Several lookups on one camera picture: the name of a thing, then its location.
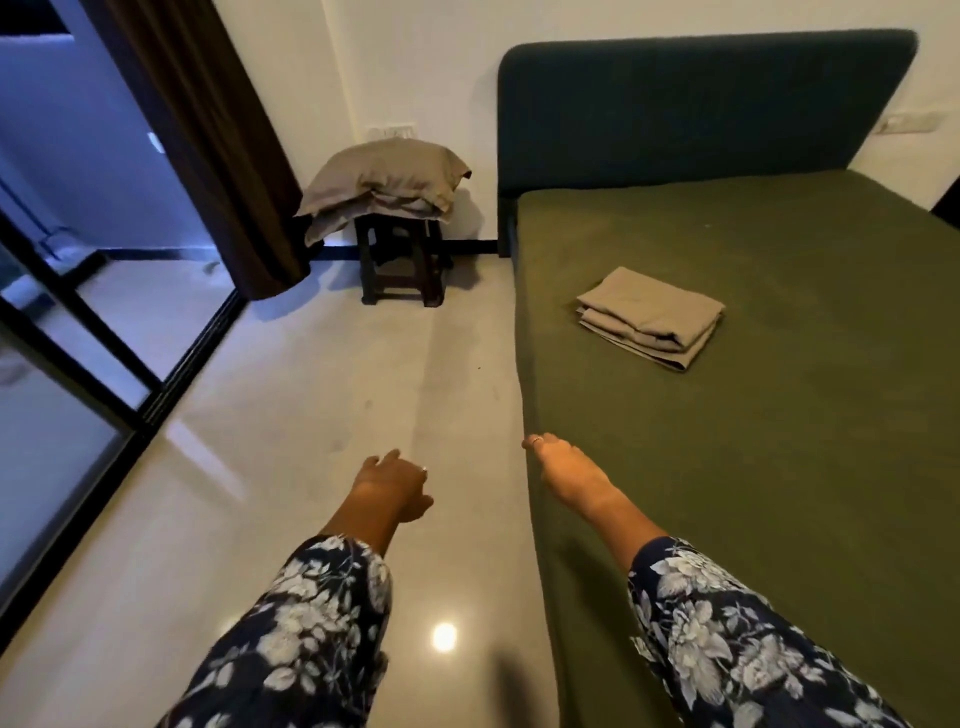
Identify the person's right hand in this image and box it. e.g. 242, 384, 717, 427
522, 432, 625, 520

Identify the person's left hand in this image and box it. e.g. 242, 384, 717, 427
350, 448, 436, 525

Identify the person's left forearm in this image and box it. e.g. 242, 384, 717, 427
156, 491, 396, 728

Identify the person's right forearm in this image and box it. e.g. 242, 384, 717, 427
583, 487, 913, 728

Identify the folded beige cloth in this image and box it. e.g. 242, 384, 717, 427
576, 265, 727, 353
576, 306, 723, 373

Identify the dark wooden stool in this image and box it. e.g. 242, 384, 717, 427
354, 213, 455, 309

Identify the green bedsheet on mattress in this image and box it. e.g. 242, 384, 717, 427
512, 168, 960, 728

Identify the beige pillow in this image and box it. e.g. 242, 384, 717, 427
297, 137, 473, 219
303, 191, 453, 248

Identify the dark teal upholstered headboard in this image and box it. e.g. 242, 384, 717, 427
496, 28, 920, 259

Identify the black framed sliding glass door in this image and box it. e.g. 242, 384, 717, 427
0, 0, 250, 655

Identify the brown curtain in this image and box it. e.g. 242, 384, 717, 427
78, 0, 314, 302

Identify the dark bedside furniture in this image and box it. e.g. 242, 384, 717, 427
930, 174, 960, 231

